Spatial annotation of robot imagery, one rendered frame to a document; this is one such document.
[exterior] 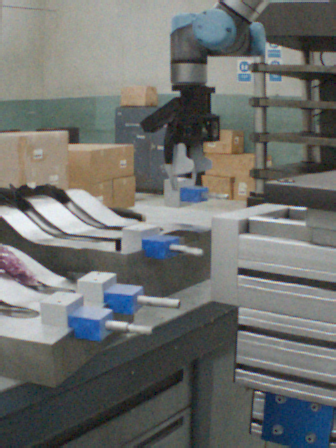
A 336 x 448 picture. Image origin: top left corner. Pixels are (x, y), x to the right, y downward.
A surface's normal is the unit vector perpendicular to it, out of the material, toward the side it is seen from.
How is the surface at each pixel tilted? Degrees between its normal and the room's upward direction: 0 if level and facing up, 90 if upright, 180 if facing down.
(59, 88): 90
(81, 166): 90
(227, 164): 87
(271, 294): 90
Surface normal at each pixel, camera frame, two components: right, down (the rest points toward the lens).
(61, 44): -0.56, 0.15
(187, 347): 0.82, 0.10
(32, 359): -0.30, 0.17
